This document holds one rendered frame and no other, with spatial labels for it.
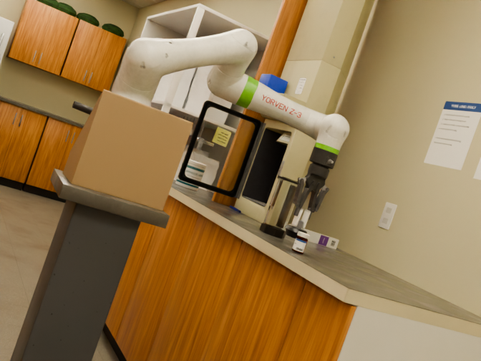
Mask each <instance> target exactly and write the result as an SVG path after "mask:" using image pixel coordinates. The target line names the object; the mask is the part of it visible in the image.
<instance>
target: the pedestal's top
mask: <svg viewBox="0 0 481 361"><path fill-rule="evenodd" d="M50 181H51V182H52V185H53V186H54V189H55V191H56V192H57V195H58V197H59V198H63V199H65V200H68V201H72V202H75V203H80V204H82V205H86V206H89V207H93V208H97V209H99V210H103V211H106V212H110V213H114V214H117V215H120V216H124V217H127V218H131V219H134V220H137V221H141V222H144V223H148V224H151V225H154V226H158V227H161V228H166V226H167V223H168V220H169V218H170V216H169V215H167V214H166V212H164V211H160V210H157V209H155V208H151V207H148V206H144V205H141V204H138V203H134V202H131V201H127V200H124V199H121V198H117V197H114V196H110V195H107V194H105V193H100V192H98V191H93V190H91V189H88V188H83V187H81V186H76V185H74V184H71V183H70V182H69V181H68V179H67V178H66V177H65V176H64V174H63V170H58V169H56V168H54V170H53V173H52V176H51V178H50Z"/></svg>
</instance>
